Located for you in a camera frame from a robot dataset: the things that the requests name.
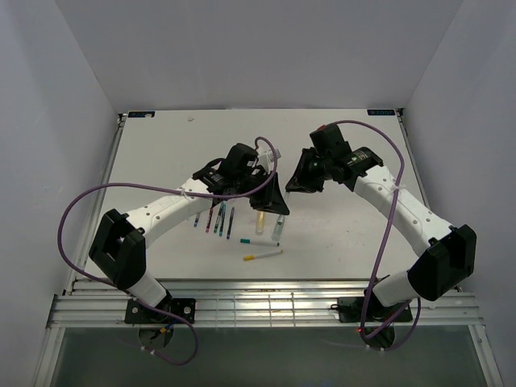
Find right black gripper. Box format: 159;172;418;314
285;148;331;194

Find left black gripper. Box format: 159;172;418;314
235;170;290;216

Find yellow highlighter body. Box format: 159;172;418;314
255;211;266;235

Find light green highlighter body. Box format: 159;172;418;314
271;214;285;242

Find purple pen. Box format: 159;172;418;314
226;207;235;239

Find green capped white marker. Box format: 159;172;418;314
239;238;280;247

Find dark blue pen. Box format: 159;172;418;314
218;202;227;237

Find yellow capped white marker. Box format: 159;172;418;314
243;250;284;262

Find red pen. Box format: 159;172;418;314
205;207;214;233

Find green pen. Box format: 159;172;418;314
213;202;224;233

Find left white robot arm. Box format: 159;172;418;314
89;159;289;323

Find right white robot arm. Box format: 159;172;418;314
286;147;476;320

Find right blue corner label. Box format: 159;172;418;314
367;109;396;116

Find blue corner label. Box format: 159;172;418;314
127;111;156;119
367;109;396;116

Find left blue corner label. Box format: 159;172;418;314
127;111;156;119

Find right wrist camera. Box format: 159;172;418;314
310;124;352;159

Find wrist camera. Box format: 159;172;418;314
310;124;352;159
218;143;281;177

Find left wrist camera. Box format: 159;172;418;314
218;143;281;177

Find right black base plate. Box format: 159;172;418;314
330;297;413;323

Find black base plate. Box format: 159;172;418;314
123;298;197;325
330;297;413;323

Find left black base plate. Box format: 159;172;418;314
123;298;197;325

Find aluminium frame rail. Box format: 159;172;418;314
46;280;485;330

